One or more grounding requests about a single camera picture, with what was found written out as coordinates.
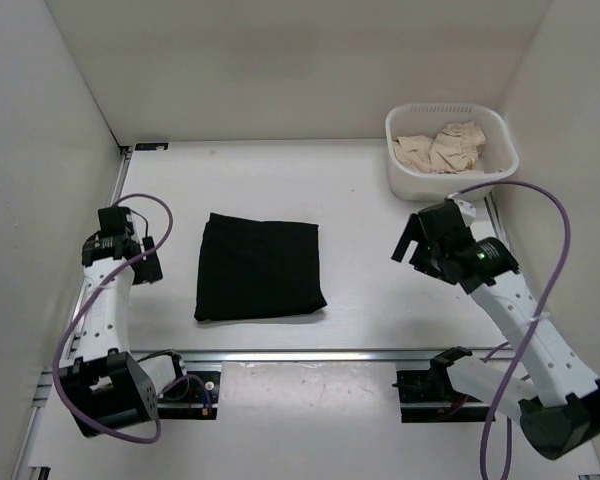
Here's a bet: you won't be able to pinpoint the black trousers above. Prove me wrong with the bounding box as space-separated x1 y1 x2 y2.
194 213 327 322

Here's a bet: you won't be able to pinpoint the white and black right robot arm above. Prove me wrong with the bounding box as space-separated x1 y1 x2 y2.
392 199 600 460

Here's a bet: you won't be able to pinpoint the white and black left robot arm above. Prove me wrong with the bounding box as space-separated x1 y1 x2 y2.
54 206 190 438

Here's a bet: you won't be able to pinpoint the beige trousers in basket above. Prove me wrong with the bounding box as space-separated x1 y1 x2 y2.
392 119 509 176

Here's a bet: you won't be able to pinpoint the white plastic laundry basket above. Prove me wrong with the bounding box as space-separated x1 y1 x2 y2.
385 103 519 202

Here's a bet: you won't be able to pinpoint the black corner label sticker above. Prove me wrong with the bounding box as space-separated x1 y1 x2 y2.
134 142 169 152

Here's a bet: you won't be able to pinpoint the white front cover board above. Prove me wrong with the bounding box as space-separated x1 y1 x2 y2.
28 359 600 477

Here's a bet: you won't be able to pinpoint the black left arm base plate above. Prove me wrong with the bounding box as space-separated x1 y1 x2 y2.
158 362 222 421

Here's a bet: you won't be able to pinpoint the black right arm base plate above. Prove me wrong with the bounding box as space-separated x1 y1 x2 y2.
393 370 489 424

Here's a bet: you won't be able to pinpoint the aluminium front frame rail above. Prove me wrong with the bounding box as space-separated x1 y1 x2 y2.
62 347 549 363

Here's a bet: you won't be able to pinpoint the aluminium left frame rail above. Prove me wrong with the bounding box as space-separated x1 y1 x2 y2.
10 146 134 480

